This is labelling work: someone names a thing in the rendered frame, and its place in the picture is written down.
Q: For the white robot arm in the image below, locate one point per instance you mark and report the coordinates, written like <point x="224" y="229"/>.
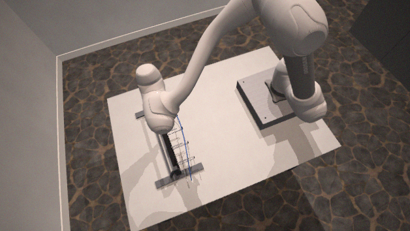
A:
<point x="296" y="27"/>

